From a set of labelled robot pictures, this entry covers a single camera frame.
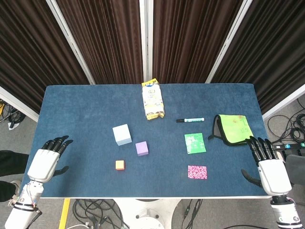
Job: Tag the white partition frame post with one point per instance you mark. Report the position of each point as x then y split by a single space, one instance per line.
228 40
71 43
146 40

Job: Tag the white partition frame rail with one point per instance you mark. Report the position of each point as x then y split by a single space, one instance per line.
19 105
283 102

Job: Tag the green sachet packet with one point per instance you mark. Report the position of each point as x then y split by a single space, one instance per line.
195 143

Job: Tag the pink patterned card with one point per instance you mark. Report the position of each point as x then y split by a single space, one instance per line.
197 172

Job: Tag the blue felt table mat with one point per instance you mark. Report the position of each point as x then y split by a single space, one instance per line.
83 107

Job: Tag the light blue cube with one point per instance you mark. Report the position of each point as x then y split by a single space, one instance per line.
121 133

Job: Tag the green cloth black trim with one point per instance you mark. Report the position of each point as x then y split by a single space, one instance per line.
236 130

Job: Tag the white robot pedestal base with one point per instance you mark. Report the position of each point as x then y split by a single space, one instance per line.
147 214

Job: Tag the orange cube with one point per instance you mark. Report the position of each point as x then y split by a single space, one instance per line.
119 165

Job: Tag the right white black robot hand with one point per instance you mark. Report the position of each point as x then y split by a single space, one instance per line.
274 176

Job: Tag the black power strip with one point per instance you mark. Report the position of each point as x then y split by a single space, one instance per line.
291 146

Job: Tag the yellow white snack package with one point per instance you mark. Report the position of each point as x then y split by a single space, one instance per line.
153 101

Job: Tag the brown pleated curtain panel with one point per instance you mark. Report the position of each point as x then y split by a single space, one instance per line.
274 47
190 40
107 40
31 47

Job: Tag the purple cube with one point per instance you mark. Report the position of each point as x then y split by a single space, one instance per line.
142 148

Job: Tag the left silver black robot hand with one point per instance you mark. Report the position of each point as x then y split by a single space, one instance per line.
43 164

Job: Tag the dark grey chair seat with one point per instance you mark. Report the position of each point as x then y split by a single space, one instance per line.
296 168

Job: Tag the person in black trousers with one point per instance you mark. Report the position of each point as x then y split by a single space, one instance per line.
12 163

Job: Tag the white marker pen black cap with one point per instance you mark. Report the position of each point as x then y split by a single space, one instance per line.
193 119

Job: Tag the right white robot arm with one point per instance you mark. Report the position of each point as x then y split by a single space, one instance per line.
286 212

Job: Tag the yellow floor tape strip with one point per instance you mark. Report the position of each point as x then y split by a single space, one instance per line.
64 213

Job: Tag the white paper scrap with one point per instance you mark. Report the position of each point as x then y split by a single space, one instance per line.
13 125

